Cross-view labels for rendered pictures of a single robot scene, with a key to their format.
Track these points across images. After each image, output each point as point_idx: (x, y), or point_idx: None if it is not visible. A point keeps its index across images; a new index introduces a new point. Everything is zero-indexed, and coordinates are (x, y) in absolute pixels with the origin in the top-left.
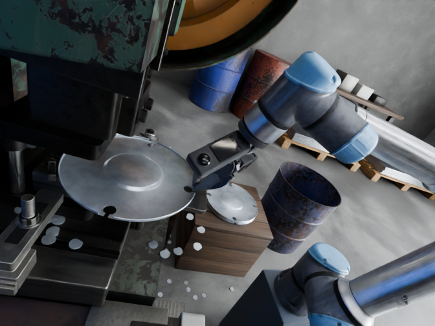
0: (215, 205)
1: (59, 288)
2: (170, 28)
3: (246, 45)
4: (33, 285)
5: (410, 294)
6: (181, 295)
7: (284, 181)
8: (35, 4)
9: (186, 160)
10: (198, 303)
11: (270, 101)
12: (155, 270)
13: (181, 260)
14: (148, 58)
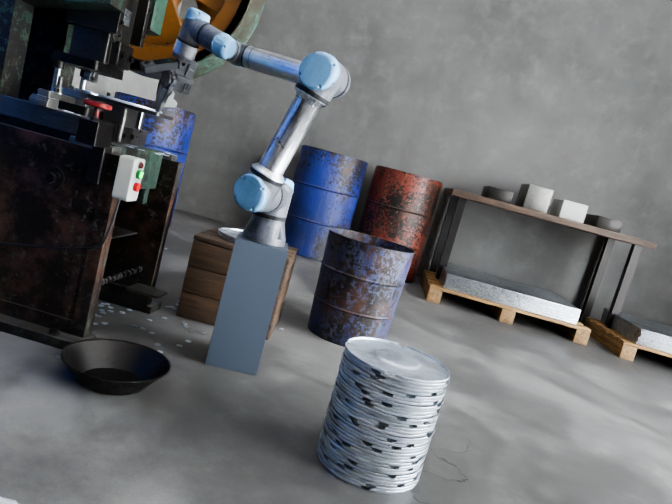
0: (225, 233)
1: (64, 117)
2: (147, 25)
3: None
4: (53, 115)
5: (279, 134)
6: (174, 326)
7: (329, 232)
8: None
9: (140, 67)
10: (193, 334)
11: (179, 31)
12: (120, 145)
13: (182, 298)
14: (115, 4)
